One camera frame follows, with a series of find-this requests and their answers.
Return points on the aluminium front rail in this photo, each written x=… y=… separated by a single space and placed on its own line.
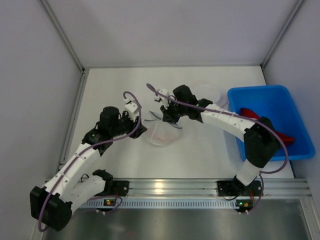
x=271 y=187

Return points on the right aluminium frame post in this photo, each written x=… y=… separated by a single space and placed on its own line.
x=293 y=13

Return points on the blue plastic bin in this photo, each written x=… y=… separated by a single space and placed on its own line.
x=275 y=103

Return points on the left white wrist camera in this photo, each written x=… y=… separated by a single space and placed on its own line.
x=131 y=108

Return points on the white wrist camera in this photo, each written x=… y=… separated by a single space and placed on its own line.
x=162 y=96
x=131 y=108

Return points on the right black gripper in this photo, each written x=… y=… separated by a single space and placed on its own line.
x=165 y=114

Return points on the aluminium frame post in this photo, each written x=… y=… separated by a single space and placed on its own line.
x=293 y=13
x=61 y=33

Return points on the pink trimmed mesh laundry bag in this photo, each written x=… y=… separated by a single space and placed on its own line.
x=209 y=91

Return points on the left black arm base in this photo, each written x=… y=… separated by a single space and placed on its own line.
x=115 y=188

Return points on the slotted grey cable duct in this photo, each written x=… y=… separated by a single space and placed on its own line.
x=150 y=203

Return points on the pink beige bra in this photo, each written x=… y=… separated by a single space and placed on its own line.
x=163 y=138

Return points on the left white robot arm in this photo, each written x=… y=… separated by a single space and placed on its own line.
x=54 y=204

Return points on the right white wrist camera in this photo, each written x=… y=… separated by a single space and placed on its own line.
x=162 y=96

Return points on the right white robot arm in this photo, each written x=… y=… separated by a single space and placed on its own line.
x=258 y=136

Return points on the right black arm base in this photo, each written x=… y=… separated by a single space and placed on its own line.
x=234 y=188

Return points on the left aluminium frame post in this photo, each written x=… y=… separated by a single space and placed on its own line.
x=61 y=33

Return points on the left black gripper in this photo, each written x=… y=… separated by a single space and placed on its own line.
x=137 y=129

